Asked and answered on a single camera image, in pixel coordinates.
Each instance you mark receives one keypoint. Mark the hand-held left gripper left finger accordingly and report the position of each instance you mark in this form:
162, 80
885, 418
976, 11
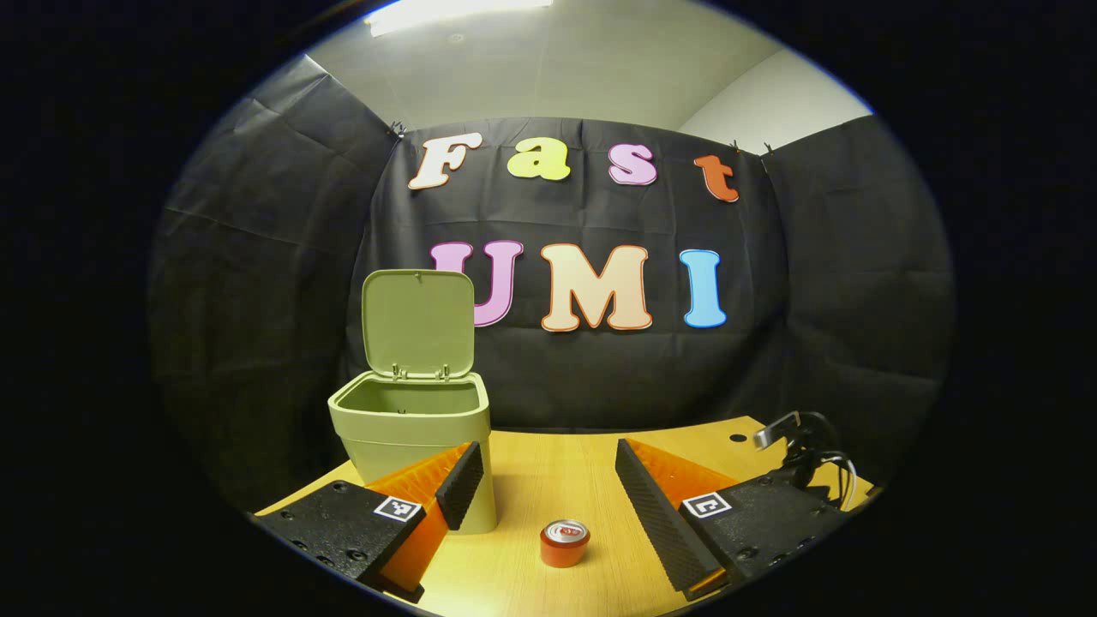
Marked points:
463, 488

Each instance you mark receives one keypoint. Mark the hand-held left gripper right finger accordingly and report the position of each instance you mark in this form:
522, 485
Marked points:
656, 514

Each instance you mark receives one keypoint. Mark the red pop can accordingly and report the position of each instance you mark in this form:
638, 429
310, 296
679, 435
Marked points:
564, 548

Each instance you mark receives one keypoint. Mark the green desktop garbage bin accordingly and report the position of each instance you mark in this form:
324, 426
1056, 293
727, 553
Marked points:
416, 326

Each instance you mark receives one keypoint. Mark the black backdrop cloth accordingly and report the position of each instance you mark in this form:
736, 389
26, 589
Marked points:
566, 214

